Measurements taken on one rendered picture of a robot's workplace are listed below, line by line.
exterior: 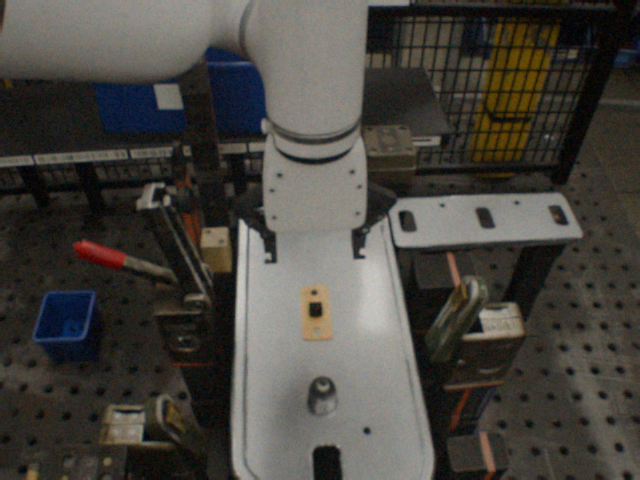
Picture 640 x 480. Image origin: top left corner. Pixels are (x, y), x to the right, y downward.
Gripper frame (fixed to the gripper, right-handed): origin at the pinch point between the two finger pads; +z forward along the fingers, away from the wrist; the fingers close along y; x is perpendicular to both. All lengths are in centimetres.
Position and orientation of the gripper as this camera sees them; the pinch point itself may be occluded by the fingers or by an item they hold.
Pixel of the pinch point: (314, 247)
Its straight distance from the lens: 62.8
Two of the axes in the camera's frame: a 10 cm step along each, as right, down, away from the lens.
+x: -0.6, -7.4, 6.7
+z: 0.0, 6.8, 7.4
